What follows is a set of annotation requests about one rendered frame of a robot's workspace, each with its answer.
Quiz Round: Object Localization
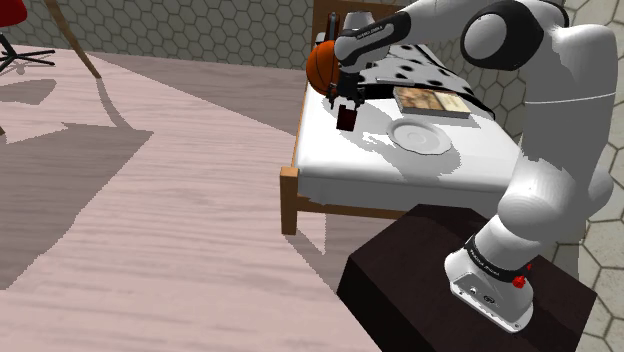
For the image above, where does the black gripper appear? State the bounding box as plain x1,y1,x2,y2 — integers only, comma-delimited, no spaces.
326,71,367,112

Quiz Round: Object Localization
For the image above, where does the dark red box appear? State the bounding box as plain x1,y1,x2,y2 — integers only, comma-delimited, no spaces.
336,103,358,132

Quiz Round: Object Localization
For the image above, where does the orange basketball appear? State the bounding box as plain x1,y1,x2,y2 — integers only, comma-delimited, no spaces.
305,39,343,98

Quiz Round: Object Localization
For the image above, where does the wooden bed with white mattress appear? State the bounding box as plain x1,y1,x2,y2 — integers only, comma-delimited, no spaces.
279,0,527,237

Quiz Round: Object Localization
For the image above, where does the beige book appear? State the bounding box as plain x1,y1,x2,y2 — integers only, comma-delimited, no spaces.
392,86,473,120

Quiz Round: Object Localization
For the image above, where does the white plate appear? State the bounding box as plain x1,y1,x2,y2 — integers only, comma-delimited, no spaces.
386,118,454,157

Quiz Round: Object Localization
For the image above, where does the white black-spotted blanket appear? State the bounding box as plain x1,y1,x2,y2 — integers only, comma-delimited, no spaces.
358,42,496,120

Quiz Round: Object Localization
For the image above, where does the dark robot stand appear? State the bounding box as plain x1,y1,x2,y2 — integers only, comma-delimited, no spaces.
336,203,599,352

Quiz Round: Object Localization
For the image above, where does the slanted wooden leg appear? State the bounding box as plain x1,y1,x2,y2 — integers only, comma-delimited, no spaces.
43,0,103,80

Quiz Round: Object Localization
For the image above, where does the red chair with black legs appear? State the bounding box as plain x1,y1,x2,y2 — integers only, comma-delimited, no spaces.
0,0,57,75

